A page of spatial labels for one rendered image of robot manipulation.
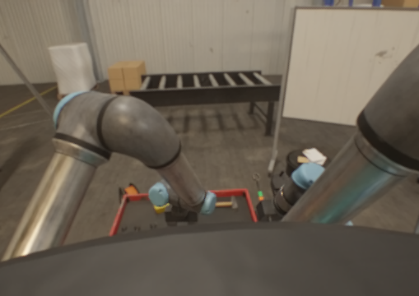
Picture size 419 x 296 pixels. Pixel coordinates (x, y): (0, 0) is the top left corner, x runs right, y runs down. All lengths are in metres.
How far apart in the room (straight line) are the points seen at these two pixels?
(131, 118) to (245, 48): 8.46
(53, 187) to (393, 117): 0.51
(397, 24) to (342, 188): 2.70
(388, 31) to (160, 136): 2.71
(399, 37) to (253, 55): 6.44
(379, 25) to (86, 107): 2.75
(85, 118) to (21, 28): 9.81
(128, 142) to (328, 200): 0.34
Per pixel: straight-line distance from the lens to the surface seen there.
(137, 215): 1.38
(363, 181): 0.32
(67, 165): 0.51
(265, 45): 9.00
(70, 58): 7.25
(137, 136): 0.44
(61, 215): 0.51
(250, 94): 3.95
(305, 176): 0.58
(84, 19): 9.10
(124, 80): 6.94
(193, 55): 8.69
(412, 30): 3.02
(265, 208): 0.71
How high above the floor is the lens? 1.84
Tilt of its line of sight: 29 degrees down
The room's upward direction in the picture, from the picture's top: 1 degrees counter-clockwise
